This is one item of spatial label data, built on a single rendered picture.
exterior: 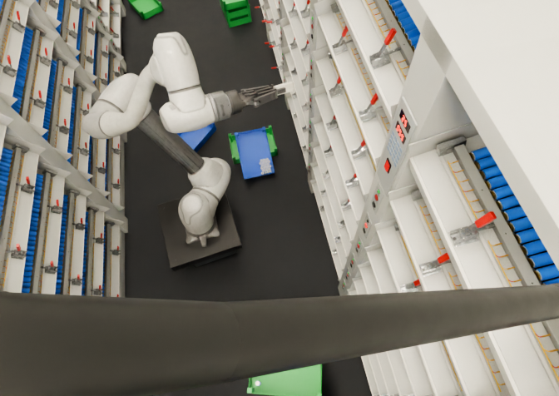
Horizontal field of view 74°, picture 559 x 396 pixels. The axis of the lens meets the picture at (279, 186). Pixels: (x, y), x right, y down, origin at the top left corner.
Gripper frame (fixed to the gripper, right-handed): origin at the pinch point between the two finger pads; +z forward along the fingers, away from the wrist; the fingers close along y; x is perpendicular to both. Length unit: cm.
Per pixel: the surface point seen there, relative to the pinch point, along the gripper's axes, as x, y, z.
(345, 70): 7.9, 18.6, 12.4
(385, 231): -29, 49, 5
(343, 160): -29.9, 9.7, 17.2
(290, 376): -112, 31, -24
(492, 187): 4, 78, 4
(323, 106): -17.7, -14.7, 22.9
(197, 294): -119, -39, -49
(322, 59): 2.3, -11.7, 21.8
